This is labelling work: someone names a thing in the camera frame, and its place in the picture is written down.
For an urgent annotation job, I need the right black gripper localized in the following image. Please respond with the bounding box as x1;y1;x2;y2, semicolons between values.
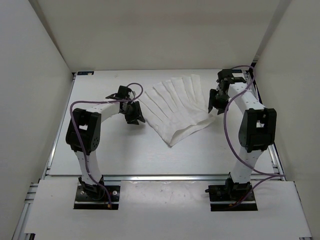
207;89;230;115

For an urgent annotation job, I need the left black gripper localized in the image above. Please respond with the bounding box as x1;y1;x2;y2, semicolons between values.
121;100;146;125

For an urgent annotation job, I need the white pleated skirt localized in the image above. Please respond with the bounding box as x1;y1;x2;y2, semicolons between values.
139;74;215;147

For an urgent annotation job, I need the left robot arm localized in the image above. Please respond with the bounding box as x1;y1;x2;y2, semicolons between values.
65;83;146;200

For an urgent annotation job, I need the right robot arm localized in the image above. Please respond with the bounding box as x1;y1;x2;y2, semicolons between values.
208;69;277;200

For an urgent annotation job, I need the right blue label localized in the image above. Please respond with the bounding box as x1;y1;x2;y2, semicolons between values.
232;69;243;74

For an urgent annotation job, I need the blue label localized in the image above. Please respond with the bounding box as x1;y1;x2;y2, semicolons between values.
77;71;95;76
232;69;243;74

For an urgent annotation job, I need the left blue label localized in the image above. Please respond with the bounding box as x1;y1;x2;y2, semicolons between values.
77;71;95;76

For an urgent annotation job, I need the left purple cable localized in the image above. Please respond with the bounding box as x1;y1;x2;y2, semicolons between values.
69;82;145;208

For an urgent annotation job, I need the purple cable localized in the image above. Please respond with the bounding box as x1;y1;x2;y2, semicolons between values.
223;64;288;208
69;82;145;208

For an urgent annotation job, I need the front aluminium rail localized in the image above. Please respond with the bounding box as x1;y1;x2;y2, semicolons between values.
103;174;228;182

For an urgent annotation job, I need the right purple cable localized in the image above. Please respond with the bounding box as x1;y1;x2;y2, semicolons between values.
223;64;288;208

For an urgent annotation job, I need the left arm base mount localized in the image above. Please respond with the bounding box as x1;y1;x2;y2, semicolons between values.
73;177;121;210

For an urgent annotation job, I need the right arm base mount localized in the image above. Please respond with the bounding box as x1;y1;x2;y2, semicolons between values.
205;177;258;212

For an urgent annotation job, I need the left aluminium frame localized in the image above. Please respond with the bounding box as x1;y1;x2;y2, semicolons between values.
11;141;57;240

